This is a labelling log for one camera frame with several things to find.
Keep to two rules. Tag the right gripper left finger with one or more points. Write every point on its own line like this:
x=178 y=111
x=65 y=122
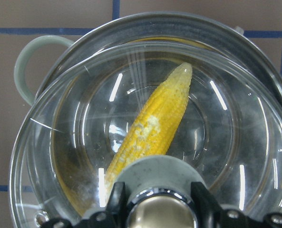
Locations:
x=113 y=216

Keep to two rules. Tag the glass pot lid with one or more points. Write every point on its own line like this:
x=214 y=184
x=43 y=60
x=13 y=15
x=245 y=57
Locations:
x=155 y=171

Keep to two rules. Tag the pale green steel pot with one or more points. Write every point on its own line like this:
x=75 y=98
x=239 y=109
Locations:
x=24 y=69

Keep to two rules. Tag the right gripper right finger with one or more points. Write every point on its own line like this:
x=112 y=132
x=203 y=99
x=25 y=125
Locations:
x=211 y=215

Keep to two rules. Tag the yellow corn cob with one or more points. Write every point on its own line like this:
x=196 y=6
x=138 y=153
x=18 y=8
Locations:
x=153 y=130

